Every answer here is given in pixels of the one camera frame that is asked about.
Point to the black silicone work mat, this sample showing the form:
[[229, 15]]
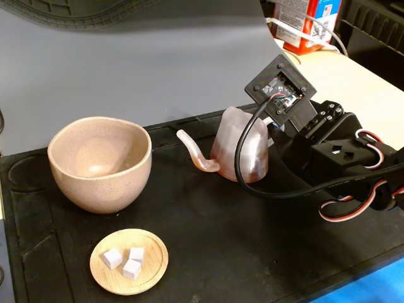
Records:
[[189, 236]]

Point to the light gray silicone sheet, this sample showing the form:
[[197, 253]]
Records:
[[158, 79]]

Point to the white sugar cube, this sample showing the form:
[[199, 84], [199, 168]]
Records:
[[131, 270], [136, 253], [112, 259]]

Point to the round wooden coaster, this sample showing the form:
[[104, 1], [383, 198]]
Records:
[[151, 252]]

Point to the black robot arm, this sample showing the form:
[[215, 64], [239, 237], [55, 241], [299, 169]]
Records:
[[347, 167]]

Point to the translucent pink plastic kettle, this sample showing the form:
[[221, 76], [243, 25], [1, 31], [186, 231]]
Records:
[[224, 145]]

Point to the beige speckled ceramic cup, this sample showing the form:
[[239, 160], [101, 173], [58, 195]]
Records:
[[101, 189]]

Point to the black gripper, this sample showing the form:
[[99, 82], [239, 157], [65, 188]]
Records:
[[291, 146]]

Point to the blue base board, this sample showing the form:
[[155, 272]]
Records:
[[363, 284]]

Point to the black plastic crate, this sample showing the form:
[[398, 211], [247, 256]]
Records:
[[372, 38]]

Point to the dark gray ribbed mat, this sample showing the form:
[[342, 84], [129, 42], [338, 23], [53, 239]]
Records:
[[79, 15]]

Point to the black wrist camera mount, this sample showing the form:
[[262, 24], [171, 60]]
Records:
[[268, 79]]

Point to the red supplement container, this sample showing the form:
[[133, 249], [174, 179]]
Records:
[[300, 12]]

